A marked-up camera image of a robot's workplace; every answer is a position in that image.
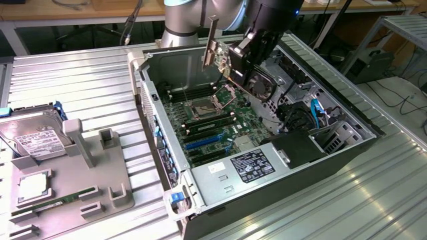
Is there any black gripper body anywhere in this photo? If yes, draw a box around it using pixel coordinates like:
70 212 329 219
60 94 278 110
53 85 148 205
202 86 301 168
242 29 284 66

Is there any green GPU with black fan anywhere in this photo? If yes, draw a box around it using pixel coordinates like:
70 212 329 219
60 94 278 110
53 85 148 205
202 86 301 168
201 14 281 104

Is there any metal socket cover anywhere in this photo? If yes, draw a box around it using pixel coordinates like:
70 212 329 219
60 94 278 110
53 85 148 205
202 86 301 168
212 83 240 106

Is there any black RAM slot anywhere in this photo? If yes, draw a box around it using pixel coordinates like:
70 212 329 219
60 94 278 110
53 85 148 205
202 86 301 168
181 111 233 125
166 86 214 98
165 83 213 96
182 114 234 128
168 88 216 101
169 91 217 103

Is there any metal drive cage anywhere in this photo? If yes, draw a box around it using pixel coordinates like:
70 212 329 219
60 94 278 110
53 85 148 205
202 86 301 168
256 47 324 123

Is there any CPU socket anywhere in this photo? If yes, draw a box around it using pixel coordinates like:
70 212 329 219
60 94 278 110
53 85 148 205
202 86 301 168
185 96 228 118

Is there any green motherboard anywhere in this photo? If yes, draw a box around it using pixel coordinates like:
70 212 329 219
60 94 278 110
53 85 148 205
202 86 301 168
158 82 277 168

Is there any green RAM stick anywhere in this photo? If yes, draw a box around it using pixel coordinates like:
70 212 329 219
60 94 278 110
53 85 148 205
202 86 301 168
10 191 98 216
186 119 237 133

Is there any black expansion slot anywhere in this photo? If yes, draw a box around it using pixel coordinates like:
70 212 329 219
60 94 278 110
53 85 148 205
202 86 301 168
181 127 228 145
190 151 236 166

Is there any grey chipset heatsink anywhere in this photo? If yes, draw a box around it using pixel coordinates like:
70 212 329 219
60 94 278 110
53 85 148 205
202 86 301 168
232 136 260 151

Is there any black device box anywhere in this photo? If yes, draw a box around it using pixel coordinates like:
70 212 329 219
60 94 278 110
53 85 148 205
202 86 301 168
345 49 396 85

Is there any blue expansion slot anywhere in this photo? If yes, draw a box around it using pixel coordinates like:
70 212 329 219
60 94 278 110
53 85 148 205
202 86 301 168
188 142 232 159
184 134 224 150

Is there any black plastic shroud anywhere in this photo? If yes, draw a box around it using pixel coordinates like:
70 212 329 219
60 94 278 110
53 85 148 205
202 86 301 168
258 129 329 170

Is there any metal shelf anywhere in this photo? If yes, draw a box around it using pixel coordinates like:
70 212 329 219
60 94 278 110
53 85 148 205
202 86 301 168
368 14 427 78

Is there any metal disk bay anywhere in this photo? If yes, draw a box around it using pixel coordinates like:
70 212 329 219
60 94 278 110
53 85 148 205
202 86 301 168
308 117 377 156

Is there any black chair base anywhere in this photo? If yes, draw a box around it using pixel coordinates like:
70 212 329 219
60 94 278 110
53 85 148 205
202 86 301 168
54 23 125 51

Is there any wooden desk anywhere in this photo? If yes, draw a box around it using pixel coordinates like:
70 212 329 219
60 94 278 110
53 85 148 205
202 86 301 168
0 0 417 56

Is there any grey power supply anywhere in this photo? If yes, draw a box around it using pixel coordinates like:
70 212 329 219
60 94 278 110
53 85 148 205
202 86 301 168
181 144 294 209

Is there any black and grey PC case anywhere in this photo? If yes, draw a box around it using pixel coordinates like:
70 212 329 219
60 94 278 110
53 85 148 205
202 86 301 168
128 32 387 238

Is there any blue case release latch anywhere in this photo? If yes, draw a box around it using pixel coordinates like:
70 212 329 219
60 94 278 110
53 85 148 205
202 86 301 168
166 190 185 204

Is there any blue disk caddy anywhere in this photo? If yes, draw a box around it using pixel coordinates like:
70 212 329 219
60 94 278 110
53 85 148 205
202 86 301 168
0 100 70 123

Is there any grey parts rack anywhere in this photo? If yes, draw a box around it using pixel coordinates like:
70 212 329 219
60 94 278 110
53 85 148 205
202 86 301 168
0 118 136 240

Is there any silver hard disk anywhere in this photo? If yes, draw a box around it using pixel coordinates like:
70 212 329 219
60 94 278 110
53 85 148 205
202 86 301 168
0 111 68 161

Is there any silver CPU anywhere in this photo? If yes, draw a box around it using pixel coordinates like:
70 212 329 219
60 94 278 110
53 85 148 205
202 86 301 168
17 173 49 201

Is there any black cable bundle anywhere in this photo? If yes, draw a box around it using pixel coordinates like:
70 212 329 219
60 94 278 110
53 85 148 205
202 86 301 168
274 104 315 134

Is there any blue SATA wire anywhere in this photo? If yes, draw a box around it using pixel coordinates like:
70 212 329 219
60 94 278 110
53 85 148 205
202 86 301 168
308 97 323 131

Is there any hanging cable with plug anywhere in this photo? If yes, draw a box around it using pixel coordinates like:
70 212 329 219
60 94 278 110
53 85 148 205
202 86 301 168
121 0 144 46

